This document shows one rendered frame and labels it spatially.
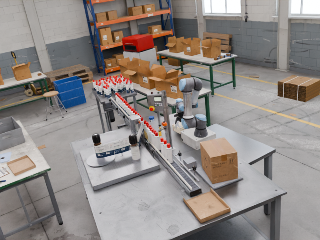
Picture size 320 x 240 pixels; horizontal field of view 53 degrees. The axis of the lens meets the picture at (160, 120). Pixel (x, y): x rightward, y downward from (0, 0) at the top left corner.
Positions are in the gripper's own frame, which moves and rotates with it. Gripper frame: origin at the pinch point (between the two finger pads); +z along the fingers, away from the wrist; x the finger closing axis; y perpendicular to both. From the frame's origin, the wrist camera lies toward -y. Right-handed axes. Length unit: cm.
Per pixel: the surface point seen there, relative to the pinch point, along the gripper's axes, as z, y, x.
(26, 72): 12, -520, -77
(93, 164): 3, 2, -113
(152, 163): 3, 43, -65
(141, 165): 3, 37, -76
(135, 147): -14, 31, -76
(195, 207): 6, 118, -72
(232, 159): -17, 112, -25
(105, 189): 8, 44, -118
